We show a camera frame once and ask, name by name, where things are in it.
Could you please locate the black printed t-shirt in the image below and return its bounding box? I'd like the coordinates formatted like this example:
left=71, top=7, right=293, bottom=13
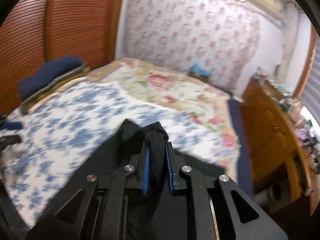
left=26, top=120, right=224, bottom=239

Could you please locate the beaded cushion mat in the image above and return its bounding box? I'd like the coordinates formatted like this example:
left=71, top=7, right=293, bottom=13
left=18, top=64, right=91, bottom=115

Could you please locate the blue floral white cloth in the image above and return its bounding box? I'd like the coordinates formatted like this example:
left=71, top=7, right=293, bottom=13
left=1, top=82, right=223, bottom=228

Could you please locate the navy folded blanket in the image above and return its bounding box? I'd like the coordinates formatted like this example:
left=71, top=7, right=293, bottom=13
left=17, top=55, right=83, bottom=101

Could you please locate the pink floral bedspread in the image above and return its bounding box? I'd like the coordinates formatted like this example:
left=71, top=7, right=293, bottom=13
left=88, top=58, right=241, bottom=179

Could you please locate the navy bed sheet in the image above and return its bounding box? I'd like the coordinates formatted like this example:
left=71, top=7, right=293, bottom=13
left=227, top=99, right=254, bottom=198

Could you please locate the blue item on box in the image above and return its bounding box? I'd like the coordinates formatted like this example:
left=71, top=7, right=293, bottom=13
left=189, top=63, right=210, bottom=78

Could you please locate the wooden sideboard cabinet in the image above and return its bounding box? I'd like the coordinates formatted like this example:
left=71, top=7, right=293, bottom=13
left=241, top=78, right=319, bottom=216

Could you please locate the brown louvered wardrobe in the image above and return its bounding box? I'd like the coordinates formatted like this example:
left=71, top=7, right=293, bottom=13
left=1, top=0, right=122, bottom=114

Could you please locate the pink circle patterned curtain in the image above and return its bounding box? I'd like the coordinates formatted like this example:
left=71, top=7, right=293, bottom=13
left=119, top=0, right=260, bottom=93

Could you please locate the beige side window curtain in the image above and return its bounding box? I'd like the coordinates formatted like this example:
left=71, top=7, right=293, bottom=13
left=277, top=3, right=299, bottom=83

